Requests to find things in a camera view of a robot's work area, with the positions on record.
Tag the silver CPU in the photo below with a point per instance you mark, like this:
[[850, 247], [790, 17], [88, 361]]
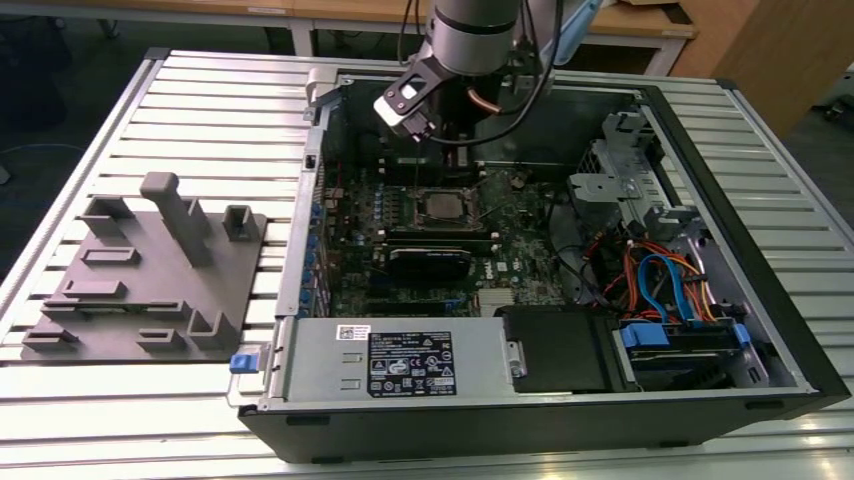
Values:
[[444, 205]]

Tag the CPU socket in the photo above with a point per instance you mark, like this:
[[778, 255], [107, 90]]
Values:
[[419, 224]]

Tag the metal disk bay cage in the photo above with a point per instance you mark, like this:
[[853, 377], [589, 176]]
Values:
[[594, 192]]

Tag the green motherboard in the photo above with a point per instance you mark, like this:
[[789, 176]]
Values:
[[527, 235]]

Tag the black graphics card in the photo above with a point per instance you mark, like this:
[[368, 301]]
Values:
[[427, 267]]

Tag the silver heat sink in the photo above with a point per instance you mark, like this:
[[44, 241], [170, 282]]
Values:
[[499, 297]]

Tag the wooden cabinet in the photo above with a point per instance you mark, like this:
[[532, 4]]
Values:
[[767, 50]]

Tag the black plastic shroud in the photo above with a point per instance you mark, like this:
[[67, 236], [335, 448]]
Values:
[[561, 350]]

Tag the silver power supply unit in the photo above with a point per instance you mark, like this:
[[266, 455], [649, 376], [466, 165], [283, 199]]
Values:
[[320, 360]]

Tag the grey parts rack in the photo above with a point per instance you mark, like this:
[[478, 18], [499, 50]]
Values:
[[154, 280]]

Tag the hard disk in blue carrier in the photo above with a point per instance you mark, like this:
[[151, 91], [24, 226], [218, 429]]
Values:
[[681, 367]]

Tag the blue case latch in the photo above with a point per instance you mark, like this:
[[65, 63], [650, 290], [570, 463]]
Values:
[[243, 364]]

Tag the black PC case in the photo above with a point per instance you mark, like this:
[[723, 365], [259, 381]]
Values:
[[534, 430]]

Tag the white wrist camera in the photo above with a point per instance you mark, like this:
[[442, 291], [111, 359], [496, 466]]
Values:
[[394, 112]]

